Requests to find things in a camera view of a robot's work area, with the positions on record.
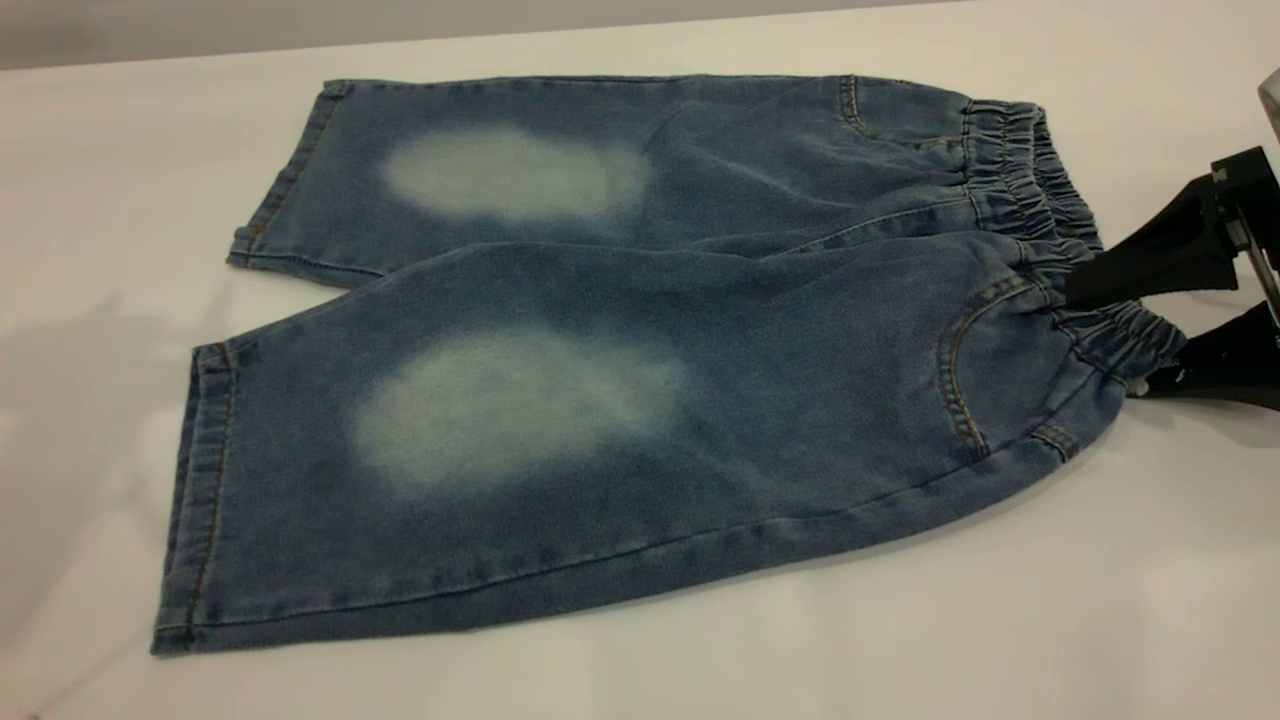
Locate blue denim shorts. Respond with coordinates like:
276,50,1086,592
150,72,1189,658

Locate white tablecloth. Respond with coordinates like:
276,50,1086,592
0,0,1280,720

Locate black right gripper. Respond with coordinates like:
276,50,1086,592
1065,146,1280,411

